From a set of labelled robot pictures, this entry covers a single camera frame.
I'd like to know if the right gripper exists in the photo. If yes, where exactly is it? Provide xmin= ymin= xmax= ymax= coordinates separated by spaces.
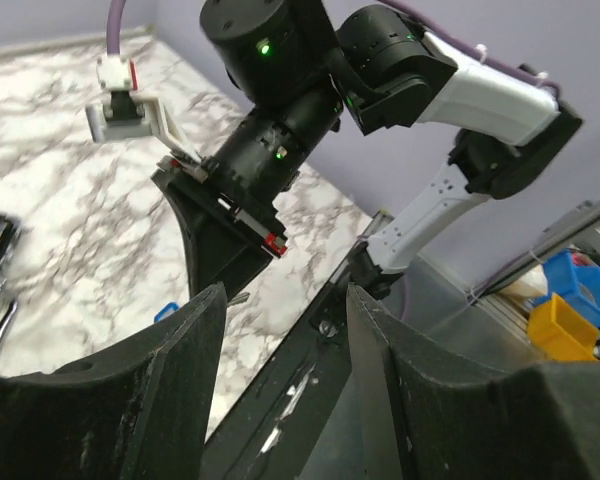
xmin=152 ymin=156 xmax=287 ymax=300

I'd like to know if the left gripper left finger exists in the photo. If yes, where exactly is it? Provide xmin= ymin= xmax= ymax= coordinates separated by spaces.
xmin=0 ymin=285 xmax=227 ymax=479

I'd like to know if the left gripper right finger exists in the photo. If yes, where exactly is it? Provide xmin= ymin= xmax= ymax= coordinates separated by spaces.
xmin=346 ymin=285 xmax=600 ymax=479

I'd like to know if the blue key tag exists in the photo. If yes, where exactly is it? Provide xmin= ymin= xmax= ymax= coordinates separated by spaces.
xmin=154 ymin=302 xmax=180 ymax=323

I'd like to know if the silver key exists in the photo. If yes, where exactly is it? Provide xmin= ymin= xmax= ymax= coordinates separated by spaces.
xmin=227 ymin=292 xmax=250 ymax=306

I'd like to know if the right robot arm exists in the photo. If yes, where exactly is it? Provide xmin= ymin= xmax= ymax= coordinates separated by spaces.
xmin=153 ymin=1 xmax=583 ymax=299

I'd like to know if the yellow storage bin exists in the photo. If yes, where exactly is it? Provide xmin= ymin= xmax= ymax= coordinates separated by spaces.
xmin=527 ymin=294 xmax=598 ymax=362

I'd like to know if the blue storage bin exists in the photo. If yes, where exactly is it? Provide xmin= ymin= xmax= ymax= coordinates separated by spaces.
xmin=535 ymin=251 xmax=600 ymax=328

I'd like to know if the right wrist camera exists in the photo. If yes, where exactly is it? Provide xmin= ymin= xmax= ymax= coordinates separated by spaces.
xmin=85 ymin=54 xmax=201 ymax=163

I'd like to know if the aluminium frame rail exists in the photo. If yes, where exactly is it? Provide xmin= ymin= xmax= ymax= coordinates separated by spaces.
xmin=369 ymin=184 xmax=600 ymax=311

